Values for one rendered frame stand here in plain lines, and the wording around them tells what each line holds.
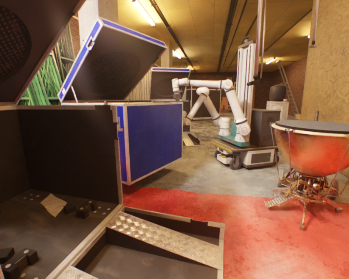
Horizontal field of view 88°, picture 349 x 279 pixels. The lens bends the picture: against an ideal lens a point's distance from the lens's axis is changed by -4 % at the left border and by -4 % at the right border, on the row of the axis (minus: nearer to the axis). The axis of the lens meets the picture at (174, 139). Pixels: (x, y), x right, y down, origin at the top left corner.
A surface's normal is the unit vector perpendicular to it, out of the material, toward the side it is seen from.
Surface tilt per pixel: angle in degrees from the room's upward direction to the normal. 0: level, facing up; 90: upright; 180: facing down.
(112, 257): 2
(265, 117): 90
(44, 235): 0
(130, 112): 90
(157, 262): 2
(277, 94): 92
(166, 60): 90
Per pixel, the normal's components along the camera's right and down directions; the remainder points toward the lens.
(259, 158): 0.26, 0.21
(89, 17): -0.19, 0.21
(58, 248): 0.00, -0.98
